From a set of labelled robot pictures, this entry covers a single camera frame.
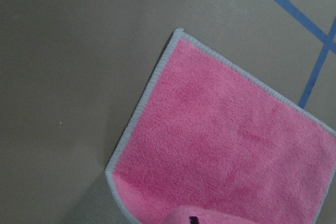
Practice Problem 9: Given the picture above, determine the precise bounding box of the pink towel grey edge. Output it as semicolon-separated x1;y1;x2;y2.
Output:
106;28;335;223

